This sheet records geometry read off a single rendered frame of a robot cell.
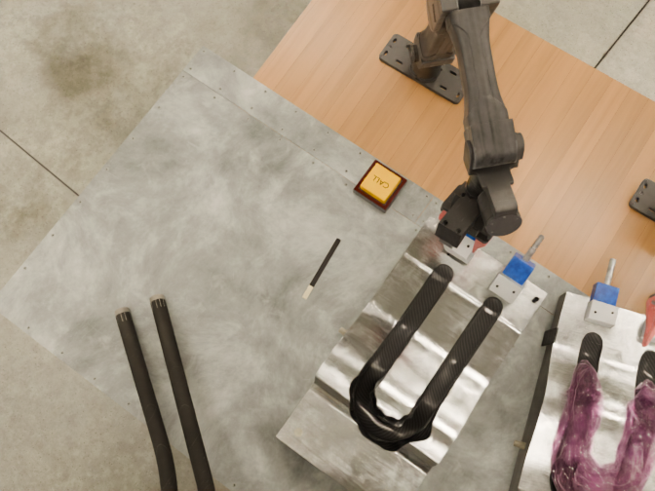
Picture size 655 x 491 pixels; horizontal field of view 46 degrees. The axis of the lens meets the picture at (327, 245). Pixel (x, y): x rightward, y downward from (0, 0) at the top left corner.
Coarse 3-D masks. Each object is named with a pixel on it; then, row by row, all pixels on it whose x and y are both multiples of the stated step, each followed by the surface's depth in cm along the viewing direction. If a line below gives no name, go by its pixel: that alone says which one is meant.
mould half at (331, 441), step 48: (432, 240) 147; (384, 288) 146; (480, 288) 144; (528, 288) 144; (384, 336) 142; (432, 336) 143; (336, 384) 136; (384, 384) 136; (480, 384) 140; (288, 432) 142; (336, 432) 141; (432, 432) 134; (336, 480) 139; (384, 480) 139
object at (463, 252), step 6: (468, 234) 142; (468, 240) 140; (474, 240) 141; (444, 246) 142; (462, 246) 140; (468, 246) 141; (450, 252) 144; (456, 252) 140; (462, 252) 140; (468, 252) 140; (462, 258) 141; (468, 258) 141
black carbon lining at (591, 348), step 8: (584, 336) 145; (592, 336) 145; (584, 344) 145; (592, 344) 145; (600, 344) 145; (584, 352) 145; (592, 352) 145; (600, 352) 144; (648, 352) 144; (592, 360) 144; (640, 360) 144; (648, 360) 144; (640, 368) 144; (648, 368) 144; (640, 376) 143; (648, 376) 143; (552, 480) 137; (552, 488) 137
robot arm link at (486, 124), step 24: (432, 0) 125; (456, 0) 119; (432, 24) 128; (456, 24) 119; (480, 24) 119; (456, 48) 121; (480, 48) 119; (480, 72) 119; (480, 96) 118; (480, 120) 118; (504, 120) 118; (480, 144) 118; (504, 144) 118; (480, 168) 121
